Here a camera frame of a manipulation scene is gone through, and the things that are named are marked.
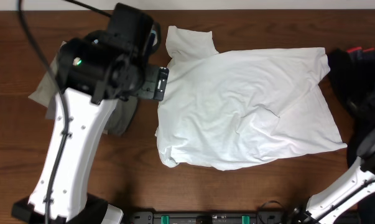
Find black garment with red trim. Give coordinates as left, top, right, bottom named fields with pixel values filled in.
left=327, top=47, right=375, bottom=167

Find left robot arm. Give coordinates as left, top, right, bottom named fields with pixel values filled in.
left=11, top=3, right=169, bottom=224

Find beige folded garment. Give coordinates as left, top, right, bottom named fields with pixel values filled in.
left=28, top=40, right=67, bottom=108

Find grey folded shorts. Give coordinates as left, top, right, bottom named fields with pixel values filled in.
left=45, top=40, right=140, bottom=136

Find white t-shirt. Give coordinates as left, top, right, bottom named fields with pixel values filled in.
left=155, top=26, right=345, bottom=170

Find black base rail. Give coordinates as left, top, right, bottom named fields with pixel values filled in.
left=121, top=211, right=291, bottom=224

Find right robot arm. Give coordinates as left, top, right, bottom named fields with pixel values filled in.
left=289, top=82, right=375, bottom=223

